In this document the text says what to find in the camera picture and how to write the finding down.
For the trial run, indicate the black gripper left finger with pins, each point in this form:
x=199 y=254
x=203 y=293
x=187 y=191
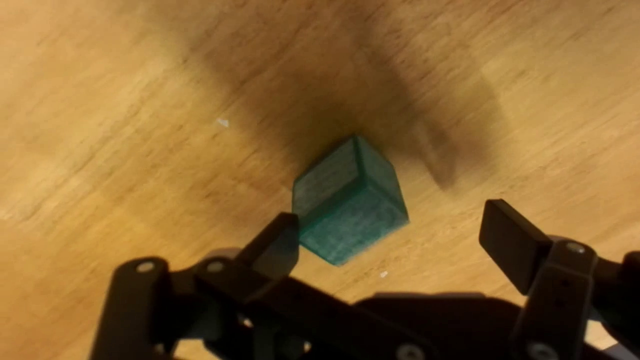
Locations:
x=258 y=274

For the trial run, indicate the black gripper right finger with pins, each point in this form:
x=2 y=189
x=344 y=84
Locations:
x=553 y=274

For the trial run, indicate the teal cube block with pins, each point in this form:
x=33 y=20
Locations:
x=348 y=200

